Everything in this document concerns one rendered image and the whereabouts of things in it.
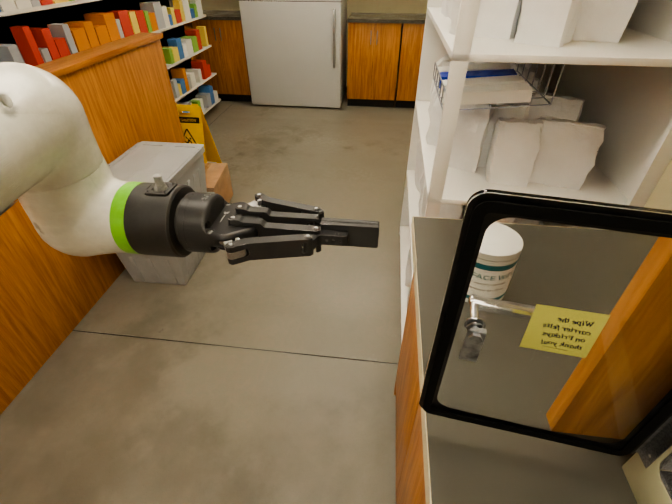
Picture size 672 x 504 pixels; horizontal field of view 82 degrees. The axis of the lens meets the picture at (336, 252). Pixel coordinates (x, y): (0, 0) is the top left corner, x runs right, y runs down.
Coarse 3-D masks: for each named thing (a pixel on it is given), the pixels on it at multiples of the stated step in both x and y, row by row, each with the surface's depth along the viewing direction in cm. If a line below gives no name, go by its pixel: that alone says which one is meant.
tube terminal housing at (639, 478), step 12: (636, 456) 57; (660, 456) 52; (624, 468) 59; (636, 468) 57; (648, 468) 54; (636, 480) 57; (648, 480) 54; (660, 480) 52; (636, 492) 56; (648, 492) 54; (660, 492) 52
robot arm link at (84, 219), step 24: (48, 192) 42; (72, 192) 43; (96, 192) 45; (120, 192) 46; (48, 216) 44; (72, 216) 44; (96, 216) 45; (120, 216) 45; (48, 240) 46; (72, 240) 46; (96, 240) 46; (120, 240) 46
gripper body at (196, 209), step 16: (192, 192) 47; (192, 208) 45; (208, 208) 45; (224, 208) 49; (192, 224) 45; (208, 224) 46; (224, 224) 46; (192, 240) 46; (208, 240) 45; (224, 240) 44
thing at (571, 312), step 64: (512, 192) 37; (512, 256) 41; (576, 256) 39; (640, 256) 37; (512, 320) 46; (576, 320) 44; (640, 320) 42; (448, 384) 57; (512, 384) 53; (576, 384) 50; (640, 384) 47
